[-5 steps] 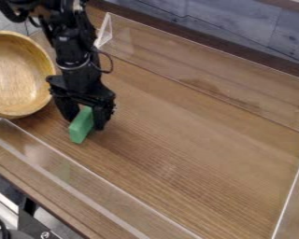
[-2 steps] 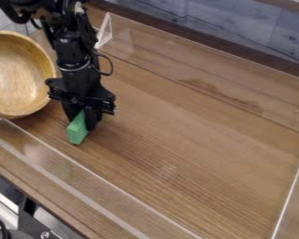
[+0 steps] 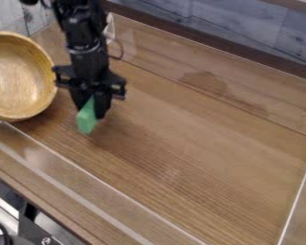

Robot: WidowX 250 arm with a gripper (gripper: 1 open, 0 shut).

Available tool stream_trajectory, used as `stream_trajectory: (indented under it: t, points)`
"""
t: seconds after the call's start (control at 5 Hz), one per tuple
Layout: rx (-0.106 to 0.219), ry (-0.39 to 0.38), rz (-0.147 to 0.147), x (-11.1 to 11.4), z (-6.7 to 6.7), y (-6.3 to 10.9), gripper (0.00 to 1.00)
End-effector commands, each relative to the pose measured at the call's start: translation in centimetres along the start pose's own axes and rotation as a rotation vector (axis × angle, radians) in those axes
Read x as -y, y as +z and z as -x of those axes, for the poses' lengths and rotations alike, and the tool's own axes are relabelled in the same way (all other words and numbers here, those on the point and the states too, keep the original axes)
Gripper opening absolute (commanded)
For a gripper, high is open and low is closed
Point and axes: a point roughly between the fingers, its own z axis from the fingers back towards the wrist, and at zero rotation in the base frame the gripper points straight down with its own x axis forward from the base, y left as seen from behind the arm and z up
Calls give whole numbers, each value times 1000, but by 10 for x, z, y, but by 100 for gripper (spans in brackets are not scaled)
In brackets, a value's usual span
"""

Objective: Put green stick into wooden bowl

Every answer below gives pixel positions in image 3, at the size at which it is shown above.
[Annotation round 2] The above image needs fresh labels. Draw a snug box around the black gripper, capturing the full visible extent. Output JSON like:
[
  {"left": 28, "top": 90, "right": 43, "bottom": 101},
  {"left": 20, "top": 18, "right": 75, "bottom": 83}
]
[{"left": 52, "top": 45, "right": 127, "bottom": 120}]

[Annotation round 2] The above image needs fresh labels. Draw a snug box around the green rectangular stick block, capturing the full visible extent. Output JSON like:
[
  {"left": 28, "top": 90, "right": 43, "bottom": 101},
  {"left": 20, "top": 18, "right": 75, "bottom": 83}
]
[{"left": 76, "top": 98, "right": 97, "bottom": 134}]

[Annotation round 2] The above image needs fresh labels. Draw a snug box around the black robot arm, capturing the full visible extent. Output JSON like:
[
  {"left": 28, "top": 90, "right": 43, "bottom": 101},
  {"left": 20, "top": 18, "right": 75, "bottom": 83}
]
[{"left": 19, "top": 0, "right": 128, "bottom": 120}]

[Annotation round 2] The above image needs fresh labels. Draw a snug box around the wooden bowl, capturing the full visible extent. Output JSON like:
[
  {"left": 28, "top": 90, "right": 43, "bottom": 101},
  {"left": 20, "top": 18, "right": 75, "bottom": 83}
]
[{"left": 0, "top": 31, "right": 57, "bottom": 122}]

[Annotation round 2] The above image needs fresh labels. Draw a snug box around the clear acrylic corner bracket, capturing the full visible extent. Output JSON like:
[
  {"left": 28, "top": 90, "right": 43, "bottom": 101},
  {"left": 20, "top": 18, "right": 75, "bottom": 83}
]
[{"left": 104, "top": 12, "right": 116, "bottom": 44}]

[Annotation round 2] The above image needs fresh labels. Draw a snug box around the clear acrylic tray wall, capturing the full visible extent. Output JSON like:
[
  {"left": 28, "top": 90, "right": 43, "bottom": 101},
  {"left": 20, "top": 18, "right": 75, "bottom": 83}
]
[{"left": 0, "top": 17, "right": 306, "bottom": 245}]

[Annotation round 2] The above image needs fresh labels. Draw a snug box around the black metal table bracket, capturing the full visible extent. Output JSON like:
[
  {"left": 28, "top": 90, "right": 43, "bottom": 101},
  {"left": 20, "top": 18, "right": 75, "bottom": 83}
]
[{"left": 17, "top": 203, "right": 64, "bottom": 245}]

